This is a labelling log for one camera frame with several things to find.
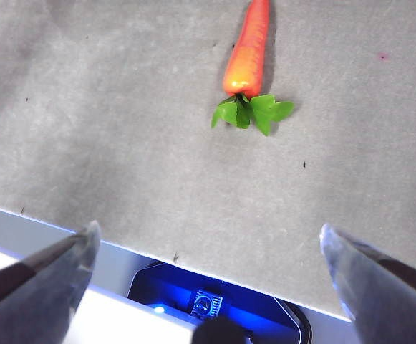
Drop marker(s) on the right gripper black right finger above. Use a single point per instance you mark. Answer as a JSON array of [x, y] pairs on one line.
[[390, 304]]

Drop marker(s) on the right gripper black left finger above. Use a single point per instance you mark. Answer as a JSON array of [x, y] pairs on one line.
[[32, 304]]

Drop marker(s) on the orange carrot with green leaves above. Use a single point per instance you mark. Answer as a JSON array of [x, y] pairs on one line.
[[247, 53]]

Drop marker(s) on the black camera device, blue light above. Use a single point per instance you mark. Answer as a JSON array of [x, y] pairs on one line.
[[172, 290]]

